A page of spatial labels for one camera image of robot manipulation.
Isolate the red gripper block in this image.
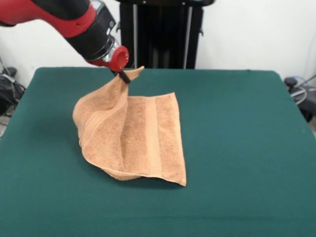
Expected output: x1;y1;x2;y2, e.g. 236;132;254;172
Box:
97;45;131;85

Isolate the tan terry towel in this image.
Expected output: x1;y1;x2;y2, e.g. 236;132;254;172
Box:
72;65;188;188

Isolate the dark green table cloth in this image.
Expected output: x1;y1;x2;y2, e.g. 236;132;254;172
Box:
0;67;316;237

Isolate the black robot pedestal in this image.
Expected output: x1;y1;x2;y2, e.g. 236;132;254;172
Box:
115;0;215;70

